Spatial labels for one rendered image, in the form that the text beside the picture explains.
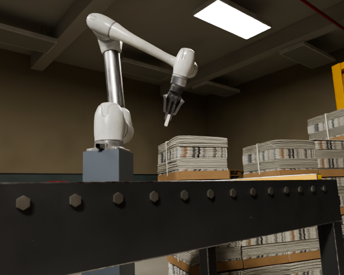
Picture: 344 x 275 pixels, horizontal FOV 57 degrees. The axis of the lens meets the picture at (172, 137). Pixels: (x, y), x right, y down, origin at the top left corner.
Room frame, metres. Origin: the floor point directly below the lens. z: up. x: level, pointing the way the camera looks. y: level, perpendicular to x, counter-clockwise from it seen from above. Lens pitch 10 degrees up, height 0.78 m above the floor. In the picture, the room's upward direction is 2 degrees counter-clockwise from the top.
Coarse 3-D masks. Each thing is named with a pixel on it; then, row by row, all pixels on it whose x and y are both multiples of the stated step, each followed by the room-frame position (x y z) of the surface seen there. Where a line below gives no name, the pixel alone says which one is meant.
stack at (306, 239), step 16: (256, 240) 1.74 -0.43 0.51; (272, 240) 1.77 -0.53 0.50; (288, 240) 1.81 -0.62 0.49; (304, 240) 1.85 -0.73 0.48; (176, 256) 1.82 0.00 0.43; (192, 256) 1.62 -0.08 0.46; (224, 256) 1.68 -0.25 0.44; (240, 256) 1.71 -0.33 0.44; (256, 256) 1.74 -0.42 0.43; (176, 272) 1.84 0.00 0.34; (224, 272) 1.68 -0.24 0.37; (240, 272) 1.71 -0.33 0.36; (256, 272) 1.73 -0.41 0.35; (272, 272) 1.77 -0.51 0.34; (288, 272) 1.81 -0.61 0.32; (304, 272) 1.84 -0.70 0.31; (320, 272) 1.88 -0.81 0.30
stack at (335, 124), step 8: (336, 112) 2.10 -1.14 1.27; (312, 120) 2.31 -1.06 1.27; (320, 120) 2.24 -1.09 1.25; (328, 120) 2.18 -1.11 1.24; (336, 120) 2.11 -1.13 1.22; (312, 128) 2.32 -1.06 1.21; (320, 128) 2.25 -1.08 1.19; (328, 128) 2.19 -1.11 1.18; (336, 128) 2.12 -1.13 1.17; (312, 136) 2.33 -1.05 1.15; (320, 136) 2.26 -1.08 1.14; (328, 136) 2.18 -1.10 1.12
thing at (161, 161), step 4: (164, 144) 1.82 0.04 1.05; (160, 148) 1.89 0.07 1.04; (164, 148) 1.81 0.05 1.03; (160, 152) 1.89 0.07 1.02; (164, 152) 1.81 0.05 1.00; (160, 156) 1.89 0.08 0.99; (164, 156) 1.82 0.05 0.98; (160, 160) 1.91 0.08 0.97; (164, 160) 1.81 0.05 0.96; (160, 164) 1.88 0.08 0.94; (164, 164) 1.80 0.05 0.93; (160, 168) 1.89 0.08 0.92; (164, 168) 1.80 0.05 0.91; (160, 172) 1.89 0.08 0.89; (164, 172) 1.82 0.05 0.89
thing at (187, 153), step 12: (180, 144) 1.59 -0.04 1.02; (192, 144) 1.61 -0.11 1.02; (204, 144) 1.64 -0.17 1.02; (216, 144) 1.66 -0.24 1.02; (180, 156) 1.59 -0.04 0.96; (192, 156) 1.62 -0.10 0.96; (204, 156) 1.64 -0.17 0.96; (216, 156) 1.66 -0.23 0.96; (180, 168) 1.60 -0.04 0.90; (192, 168) 1.62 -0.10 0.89; (204, 168) 1.64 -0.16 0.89; (216, 168) 1.66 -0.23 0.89; (180, 180) 1.61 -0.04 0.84; (192, 180) 1.63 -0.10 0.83; (204, 180) 1.66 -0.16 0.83
